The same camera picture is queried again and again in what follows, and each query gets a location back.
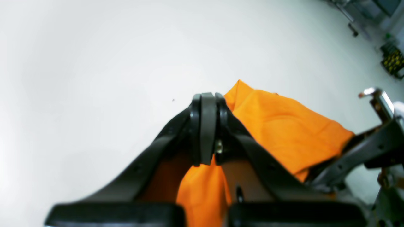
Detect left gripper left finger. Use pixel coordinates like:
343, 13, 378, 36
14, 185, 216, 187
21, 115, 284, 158
44, 94, 210, 227

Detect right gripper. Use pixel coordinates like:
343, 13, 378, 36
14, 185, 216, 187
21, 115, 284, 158
305, 88, 404, 227

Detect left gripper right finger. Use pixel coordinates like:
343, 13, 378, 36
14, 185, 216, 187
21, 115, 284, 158
214, 93, 367, 227

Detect orange T-shirt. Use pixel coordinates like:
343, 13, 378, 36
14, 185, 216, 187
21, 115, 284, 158
148, 79, 354, 227

